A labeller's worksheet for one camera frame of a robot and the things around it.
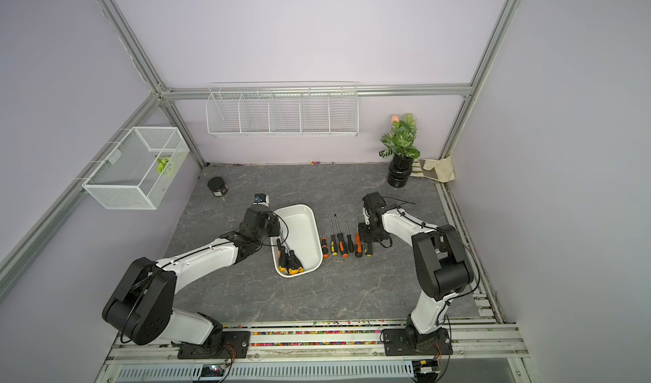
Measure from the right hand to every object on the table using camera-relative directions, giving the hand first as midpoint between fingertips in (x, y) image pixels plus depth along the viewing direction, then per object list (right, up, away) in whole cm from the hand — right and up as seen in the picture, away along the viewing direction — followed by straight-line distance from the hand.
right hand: (367, 234), depth 95 cm
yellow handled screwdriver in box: (-30, -7, -10) cm, 32 cm away
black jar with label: (-63, +18, +13) cm, 67 cm away
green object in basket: (-68, +26, -15) cm, 74 cm away
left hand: (-34, +7, -5) cm, 35 cm away
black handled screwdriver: (-6, -3, -1) cm, 7 cm away
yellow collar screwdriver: (0, -4, -4) cm, 6 cm away
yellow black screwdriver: (-13, -2, -2) cm, 13 cm away
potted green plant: (+12, +34, -4) cm, 36 cm away
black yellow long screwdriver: (-27, -8, -11) cm, 30 cm away
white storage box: (-25, +2, -2) cm, 25 cm away
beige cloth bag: (+38, +26, +24) cm, 52 cm away
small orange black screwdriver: (-10, -3, -2) cm, 10 cm away
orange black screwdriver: (-16, -4, -4) cm, 17 cm away
